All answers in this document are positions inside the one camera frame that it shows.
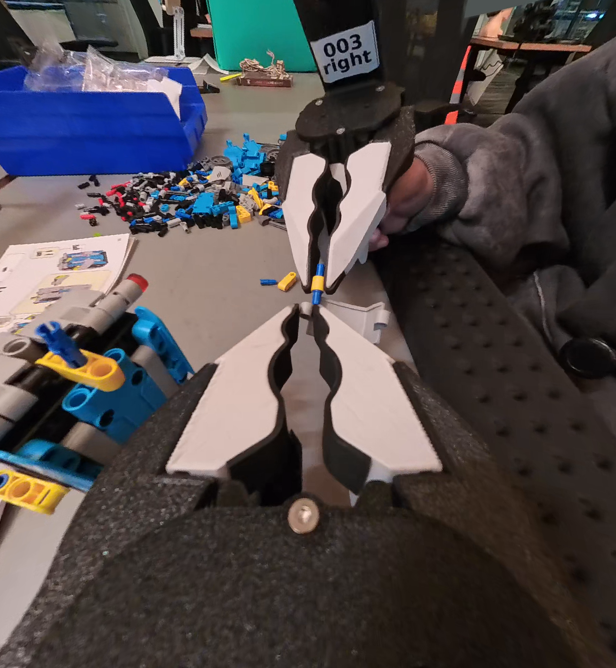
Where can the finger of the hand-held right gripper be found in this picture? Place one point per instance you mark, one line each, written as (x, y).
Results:
(362, 198)
(300, 208)

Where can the person's right hand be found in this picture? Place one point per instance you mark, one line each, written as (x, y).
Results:
(412, 198)

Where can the wooden background table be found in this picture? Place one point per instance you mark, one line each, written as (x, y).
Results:
(527, 46)

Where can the orange striped post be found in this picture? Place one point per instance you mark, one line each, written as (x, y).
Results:
(462, 73)

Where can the building instruction booklet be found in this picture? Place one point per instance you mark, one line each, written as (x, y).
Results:
(15, 276)

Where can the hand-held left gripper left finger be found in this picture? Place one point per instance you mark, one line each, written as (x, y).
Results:
(235, 407)

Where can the blue pin with yellow bush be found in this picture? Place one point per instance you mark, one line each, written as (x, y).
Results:
(317, 283)

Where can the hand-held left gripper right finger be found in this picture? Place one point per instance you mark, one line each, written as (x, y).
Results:
(381, 407)

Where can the blue and black brick model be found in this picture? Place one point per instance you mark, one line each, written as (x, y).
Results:
(104, 407)

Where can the clear plastic bags in bin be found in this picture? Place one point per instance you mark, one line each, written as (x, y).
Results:
(104, 73)

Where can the yellow small connector piece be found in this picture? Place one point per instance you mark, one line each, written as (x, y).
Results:
(287, 282)

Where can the wooden model kit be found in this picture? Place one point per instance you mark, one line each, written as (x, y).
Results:
(263, 73)

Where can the pile of building pieces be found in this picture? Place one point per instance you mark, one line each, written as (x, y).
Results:
(203, 198)

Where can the grey curved panel piece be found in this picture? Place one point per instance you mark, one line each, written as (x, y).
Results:
(360, 318)

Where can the grey desk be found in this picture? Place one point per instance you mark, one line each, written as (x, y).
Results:
(208, 313)

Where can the blue storage bin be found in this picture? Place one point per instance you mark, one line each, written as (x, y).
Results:
(78, 130)

